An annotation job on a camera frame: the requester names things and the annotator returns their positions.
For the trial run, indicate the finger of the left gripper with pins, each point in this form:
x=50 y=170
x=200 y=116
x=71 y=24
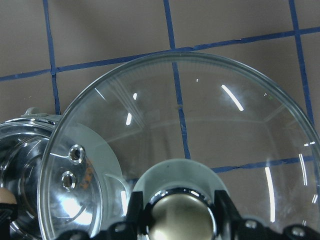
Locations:
x=8 y=214

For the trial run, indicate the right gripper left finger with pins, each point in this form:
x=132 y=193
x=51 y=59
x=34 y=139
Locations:
x=122 y=230

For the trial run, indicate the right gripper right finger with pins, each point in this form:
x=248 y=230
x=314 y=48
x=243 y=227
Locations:
x=232 y=226

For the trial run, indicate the brown egg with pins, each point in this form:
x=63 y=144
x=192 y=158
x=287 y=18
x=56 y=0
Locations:
x=7 y=197

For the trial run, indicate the glass pot lid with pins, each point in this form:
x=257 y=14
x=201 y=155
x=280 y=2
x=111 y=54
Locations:
x=183 y=125

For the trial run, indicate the pale green electric pot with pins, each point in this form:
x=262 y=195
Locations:
x=78 y=185

